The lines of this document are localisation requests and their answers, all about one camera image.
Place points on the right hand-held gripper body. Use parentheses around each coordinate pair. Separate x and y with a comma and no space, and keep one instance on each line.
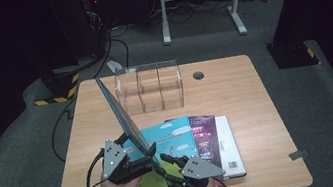
(200,170)

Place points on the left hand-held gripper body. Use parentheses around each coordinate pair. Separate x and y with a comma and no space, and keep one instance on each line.
(114,159)

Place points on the dark blue picture book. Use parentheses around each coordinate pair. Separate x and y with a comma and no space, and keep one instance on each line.
(125,120)

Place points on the colourful illustrated picture book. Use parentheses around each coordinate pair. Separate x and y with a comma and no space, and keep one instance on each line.
(168,140)

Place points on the dark purple paperback book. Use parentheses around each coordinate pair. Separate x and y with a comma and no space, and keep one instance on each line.
(204,134)

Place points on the white book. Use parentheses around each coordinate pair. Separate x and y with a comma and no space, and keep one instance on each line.
(230,144)

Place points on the clear acrylic book rack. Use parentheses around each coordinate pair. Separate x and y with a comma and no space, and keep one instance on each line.
(160,87)

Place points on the pale floor scrap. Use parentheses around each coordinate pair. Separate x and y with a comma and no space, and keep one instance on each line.
(114,65)

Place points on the black yellow striped base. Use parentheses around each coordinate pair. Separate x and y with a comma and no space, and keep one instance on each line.
(58,87)

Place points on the grey table grommet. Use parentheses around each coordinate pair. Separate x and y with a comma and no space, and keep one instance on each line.
(198,75)

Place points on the black equipment tower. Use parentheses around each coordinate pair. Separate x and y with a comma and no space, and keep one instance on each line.
(75,20)

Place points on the black base with yellow mark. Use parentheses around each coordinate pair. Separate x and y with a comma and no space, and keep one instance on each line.
(293,53)

